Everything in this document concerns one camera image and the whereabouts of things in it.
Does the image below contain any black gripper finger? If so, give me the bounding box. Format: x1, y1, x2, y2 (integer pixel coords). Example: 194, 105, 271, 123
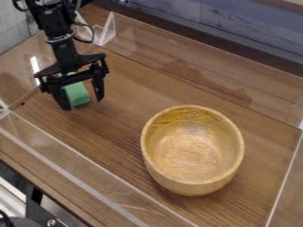
91, 65, 104, 101
48, 83, 71, 111

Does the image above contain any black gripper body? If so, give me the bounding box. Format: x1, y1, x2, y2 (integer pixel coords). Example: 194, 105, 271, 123
34, 36, 110, 93

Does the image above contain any green rectangular block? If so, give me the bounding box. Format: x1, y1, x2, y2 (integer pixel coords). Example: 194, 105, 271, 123
62, 82, 90, 108

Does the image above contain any brown wooden bowl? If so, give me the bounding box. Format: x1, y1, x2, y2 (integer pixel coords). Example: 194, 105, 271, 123
142, 105, 246, 196

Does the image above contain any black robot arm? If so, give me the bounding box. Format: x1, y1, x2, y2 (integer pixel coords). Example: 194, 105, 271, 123
12, 0, 110, 111

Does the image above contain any clear acrylic corner bracket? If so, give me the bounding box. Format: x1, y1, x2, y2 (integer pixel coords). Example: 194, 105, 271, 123
75, 12, 116, 46

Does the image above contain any black metal table bracket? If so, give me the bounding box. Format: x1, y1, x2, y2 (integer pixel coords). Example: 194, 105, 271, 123
26, 188, 68, 227

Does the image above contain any clear acrylic front wall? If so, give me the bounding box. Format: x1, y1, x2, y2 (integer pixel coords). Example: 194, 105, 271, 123
0, 98, 199, 227

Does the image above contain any black cable at corner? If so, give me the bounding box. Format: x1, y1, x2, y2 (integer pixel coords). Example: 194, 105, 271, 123
0, 210, 15, 227

